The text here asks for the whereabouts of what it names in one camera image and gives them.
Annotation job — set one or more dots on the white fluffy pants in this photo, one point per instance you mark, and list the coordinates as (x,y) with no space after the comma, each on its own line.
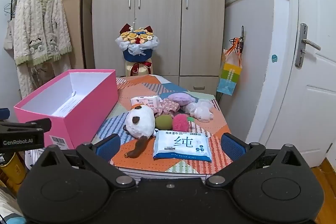
(42,77)

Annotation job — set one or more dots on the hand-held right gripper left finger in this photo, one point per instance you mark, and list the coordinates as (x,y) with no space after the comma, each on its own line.
(107,147)

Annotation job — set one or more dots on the pink cardboard box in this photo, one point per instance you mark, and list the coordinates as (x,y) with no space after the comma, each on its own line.
(86,108)

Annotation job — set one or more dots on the white cloth bag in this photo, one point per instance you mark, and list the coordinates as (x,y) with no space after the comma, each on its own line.
(8,37)

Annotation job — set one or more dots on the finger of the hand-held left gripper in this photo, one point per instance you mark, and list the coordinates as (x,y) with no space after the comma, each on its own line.
(3,113)
(26,125)

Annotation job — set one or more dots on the white door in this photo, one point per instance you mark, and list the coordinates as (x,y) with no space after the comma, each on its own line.
(315,108)

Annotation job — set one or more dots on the blue white wet wipes pack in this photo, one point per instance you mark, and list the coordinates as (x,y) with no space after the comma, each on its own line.
(181,145)

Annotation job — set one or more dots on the colourful striped gift bag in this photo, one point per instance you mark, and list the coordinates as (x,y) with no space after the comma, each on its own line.
(228,77)

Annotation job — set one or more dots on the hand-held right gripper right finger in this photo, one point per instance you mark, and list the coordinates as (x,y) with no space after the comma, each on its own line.
(232,145)

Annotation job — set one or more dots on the white brown panda plush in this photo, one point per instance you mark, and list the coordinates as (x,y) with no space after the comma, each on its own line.
(139,124)

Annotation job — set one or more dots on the pink fuzzy fruit plush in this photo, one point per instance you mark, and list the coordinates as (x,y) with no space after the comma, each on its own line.
(181,122)

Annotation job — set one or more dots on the blue wall sticker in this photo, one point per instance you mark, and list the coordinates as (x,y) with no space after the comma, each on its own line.
(274,58)

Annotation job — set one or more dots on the yellow container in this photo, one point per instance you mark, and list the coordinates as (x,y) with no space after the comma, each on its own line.
(11,169)

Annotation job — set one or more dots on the small white pink wipes pack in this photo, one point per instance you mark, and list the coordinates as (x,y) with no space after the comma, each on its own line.
(147,101)

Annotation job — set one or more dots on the pink floral cloth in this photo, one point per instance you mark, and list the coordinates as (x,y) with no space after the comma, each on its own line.
(168,106)

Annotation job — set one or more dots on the yellow flower bouquet blue wrap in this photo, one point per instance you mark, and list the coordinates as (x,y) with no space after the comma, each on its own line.
(136,53)

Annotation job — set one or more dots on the white fluffy panda cardigan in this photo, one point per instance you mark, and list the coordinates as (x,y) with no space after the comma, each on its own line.
(39,24)

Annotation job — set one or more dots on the white bedding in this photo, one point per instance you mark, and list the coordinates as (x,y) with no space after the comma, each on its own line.
(8,203)

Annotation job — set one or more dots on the purple plush toy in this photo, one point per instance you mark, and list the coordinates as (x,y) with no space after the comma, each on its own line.
(181,98)

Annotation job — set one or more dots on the black clothes rack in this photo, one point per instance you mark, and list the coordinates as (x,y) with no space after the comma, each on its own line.
(84,16)

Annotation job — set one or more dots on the beige wooden wardrobe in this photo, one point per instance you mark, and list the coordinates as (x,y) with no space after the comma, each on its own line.
(157,29)

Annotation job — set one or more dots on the green plush ball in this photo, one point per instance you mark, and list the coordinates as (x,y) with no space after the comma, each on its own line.
(164,122)

